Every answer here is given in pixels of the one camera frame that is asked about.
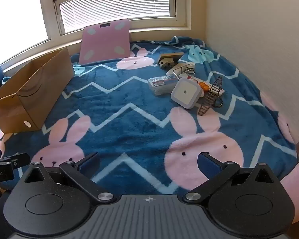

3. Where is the square white night light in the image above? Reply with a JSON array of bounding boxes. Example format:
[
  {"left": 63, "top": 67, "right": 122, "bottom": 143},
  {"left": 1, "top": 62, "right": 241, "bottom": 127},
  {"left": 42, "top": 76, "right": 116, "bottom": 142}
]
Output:
[{"left": 171, "top": 78, "right": 205, "bottom": 109}]

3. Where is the brown board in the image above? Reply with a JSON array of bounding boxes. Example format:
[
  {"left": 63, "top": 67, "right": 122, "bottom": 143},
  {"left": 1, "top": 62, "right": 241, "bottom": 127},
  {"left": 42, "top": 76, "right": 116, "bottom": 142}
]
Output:
[{"left": 157, "top": 53, "right": 185, "bottom": 65}]

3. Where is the pink bathroom scale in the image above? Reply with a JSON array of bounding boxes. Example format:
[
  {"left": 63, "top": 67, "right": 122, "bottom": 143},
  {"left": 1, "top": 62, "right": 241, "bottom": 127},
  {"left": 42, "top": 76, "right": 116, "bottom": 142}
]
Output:
[{"left": 79, "top": 19, "right": 131, "bottom": 65}]

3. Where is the brown cardboard box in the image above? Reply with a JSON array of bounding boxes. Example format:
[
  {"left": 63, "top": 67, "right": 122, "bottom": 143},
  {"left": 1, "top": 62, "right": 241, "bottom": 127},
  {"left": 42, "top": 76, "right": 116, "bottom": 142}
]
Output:
[{"left": 0, "top": 47, "right": 75, "bottom": 133}]

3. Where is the bright bare window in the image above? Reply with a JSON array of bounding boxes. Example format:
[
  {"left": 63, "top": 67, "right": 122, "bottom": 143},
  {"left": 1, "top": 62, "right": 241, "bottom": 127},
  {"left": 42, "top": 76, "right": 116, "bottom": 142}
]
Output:
[{"left": 0, "top": 0, "right": 51, "bottom": 65}]

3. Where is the blue bunny print blanket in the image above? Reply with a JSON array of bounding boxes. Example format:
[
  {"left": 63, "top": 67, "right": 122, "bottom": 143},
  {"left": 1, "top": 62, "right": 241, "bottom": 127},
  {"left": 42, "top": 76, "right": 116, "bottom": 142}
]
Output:
[{"left": 0, "top": 36, "right": 299, "bottom": 197}]

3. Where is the white two-button remote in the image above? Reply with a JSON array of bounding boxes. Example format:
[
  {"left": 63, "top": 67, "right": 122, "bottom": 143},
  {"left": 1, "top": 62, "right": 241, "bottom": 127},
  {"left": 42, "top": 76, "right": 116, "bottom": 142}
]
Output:
[{"left": 178, "top": 73, "right": 207, "bottom": 86}]

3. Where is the window with white blinds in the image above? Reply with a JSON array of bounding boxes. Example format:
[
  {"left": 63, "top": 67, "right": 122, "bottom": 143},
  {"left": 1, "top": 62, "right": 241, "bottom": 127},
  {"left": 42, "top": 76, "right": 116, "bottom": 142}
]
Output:
[{"left": 52, "top": 0, "right": 190, "bottom": 35}]

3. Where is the silver wire rack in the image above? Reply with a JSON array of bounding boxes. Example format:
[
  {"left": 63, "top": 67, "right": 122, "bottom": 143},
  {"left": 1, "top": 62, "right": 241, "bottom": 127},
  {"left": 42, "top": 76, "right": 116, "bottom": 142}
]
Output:
[{"left": 172, "top": 66, "right": 196, "bottom": 79}]

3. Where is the pink cloth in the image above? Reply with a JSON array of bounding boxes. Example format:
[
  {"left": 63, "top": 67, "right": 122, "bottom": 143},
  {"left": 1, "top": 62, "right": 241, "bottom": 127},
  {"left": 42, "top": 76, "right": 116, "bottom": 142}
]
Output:
[{"left": 279, "top": 153, "right": 299, "bottom": 226}]

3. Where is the beige plug adapter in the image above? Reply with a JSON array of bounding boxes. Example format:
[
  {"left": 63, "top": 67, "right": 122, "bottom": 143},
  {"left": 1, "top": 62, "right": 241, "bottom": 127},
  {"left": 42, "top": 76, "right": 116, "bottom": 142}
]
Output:
[{"left": 159, "top": 57, "right": 176, "bottom": 70}]

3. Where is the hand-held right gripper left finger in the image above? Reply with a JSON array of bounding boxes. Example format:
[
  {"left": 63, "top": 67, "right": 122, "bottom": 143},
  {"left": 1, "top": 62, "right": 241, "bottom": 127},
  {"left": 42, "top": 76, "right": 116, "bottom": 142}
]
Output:
[{"left": 24, "top": 152, "right": 116, "bottom": 203}]

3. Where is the white oblong plastic device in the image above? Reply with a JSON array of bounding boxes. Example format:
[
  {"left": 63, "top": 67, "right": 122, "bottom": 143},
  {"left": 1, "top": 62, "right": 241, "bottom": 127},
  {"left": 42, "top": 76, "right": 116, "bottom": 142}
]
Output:
[{"left": 166, "top": 63, "right": 190, "bottom": 76}]

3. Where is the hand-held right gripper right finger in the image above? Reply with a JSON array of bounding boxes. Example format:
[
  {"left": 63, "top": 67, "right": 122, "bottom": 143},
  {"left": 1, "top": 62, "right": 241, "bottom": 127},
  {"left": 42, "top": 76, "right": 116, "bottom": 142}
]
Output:
[{"left": 184, "top": 152, "right": 281, "bottom": 203}]

